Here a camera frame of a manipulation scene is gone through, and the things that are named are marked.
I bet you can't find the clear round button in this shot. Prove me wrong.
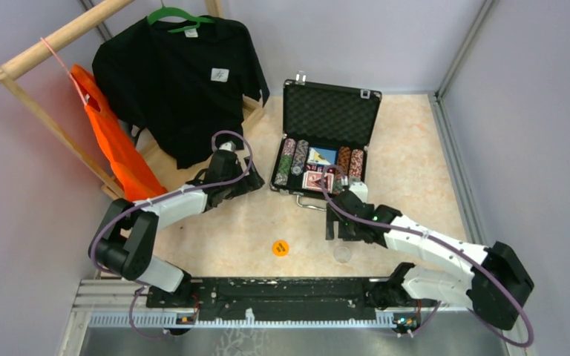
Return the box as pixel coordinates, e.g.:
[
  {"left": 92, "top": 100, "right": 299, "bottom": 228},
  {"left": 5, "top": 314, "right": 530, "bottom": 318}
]
[{"left": 333, "top": 245, "right": 353, "bottom": 264}]

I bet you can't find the red black triangle marker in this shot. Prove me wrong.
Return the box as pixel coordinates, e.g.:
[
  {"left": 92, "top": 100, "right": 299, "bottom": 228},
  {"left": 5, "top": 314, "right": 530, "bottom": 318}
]
[{"left": 311, "top": 174, "right": 334, "bottom": 193}]

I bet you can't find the blue playing card box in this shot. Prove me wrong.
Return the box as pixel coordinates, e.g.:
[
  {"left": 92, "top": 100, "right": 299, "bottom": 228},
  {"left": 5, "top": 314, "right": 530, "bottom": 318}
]
[{"left": 307, "top": 147, "right": 338, "bottom": 165}]

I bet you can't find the black aluminium poker case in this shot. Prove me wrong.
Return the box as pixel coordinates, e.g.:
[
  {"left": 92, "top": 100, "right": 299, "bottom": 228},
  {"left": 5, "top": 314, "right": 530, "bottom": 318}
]
[{"left": 269, "top": 72, "right": 382, "bottom": 199}]

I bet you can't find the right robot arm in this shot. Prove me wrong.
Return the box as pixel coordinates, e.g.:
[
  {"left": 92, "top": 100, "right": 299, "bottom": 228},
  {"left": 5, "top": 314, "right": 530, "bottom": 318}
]
[{"left": 327, "top": 191, "right": 534, "bottom": 331}]

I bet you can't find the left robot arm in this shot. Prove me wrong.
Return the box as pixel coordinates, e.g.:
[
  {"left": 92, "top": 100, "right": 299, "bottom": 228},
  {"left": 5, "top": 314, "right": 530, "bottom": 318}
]
[{"left": 88, "top": 148, "right": 265, "bottom": 306}]

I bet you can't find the red playing card deck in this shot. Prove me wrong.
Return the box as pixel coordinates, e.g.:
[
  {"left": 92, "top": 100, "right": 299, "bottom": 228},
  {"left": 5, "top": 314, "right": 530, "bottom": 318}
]
[{"left": 302, "top": 171, "right": 335, "bottom": 194}]

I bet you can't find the red white chip stack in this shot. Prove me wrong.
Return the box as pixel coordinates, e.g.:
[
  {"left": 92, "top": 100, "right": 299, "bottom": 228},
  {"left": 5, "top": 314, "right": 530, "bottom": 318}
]
[{"left": 348, "top": 149, "right": 364, "bottom": 181}]

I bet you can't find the orange black chip stack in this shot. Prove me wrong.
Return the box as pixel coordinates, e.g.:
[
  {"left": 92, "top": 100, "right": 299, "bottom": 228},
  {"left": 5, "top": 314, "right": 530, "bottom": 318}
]
[{"left": 332, "top": 147, "right": 351, "bottom": 194}]

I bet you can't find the wooden clothes rack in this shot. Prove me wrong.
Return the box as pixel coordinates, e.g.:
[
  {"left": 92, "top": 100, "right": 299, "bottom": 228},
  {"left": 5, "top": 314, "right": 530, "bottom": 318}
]
[{"left": 0, "top": 0, "right": 266, "bottom": 200}]

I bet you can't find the green grey chip stack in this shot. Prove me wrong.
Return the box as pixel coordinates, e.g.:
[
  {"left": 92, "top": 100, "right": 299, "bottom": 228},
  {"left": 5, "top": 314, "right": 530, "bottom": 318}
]
[{"left": 274, "top": 138, "right": 297, "bottom": 185}]

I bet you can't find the orange round dealer button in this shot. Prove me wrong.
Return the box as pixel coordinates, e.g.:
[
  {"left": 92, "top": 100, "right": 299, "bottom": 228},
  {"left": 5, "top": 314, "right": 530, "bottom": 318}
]
[{"left": 272, "top": 240, "right": 289, "bottom": 257}]

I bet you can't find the purple blue chip stack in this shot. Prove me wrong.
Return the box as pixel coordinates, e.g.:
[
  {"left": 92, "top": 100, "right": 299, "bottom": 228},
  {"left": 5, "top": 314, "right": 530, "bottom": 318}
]
[{"left": 290, "top": 139, "right": 309, "bottom": 176}]

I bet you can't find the black t-shirt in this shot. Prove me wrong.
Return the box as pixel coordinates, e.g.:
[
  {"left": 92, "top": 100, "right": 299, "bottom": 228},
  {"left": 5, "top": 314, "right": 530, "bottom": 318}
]
[{"left": 92, "top": 16, "right": 269, "bottom": 169}]

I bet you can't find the green clothes hanger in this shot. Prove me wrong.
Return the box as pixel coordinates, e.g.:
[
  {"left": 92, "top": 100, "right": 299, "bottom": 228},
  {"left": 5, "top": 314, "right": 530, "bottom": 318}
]
[{"left": 146, "top": 5, "right": 214, "bottom": 33}]

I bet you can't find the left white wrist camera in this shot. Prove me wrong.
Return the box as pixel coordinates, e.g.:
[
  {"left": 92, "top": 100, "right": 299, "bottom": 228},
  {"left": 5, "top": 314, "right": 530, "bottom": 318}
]
[{"left": 219, "top": 141, "right": 236, "bottom": 152}]

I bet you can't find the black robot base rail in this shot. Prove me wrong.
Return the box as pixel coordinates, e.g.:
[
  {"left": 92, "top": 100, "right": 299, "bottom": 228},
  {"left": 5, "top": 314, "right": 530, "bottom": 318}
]
[{"left": 145, "top": 276, "right": 439, "bottom": 323}]

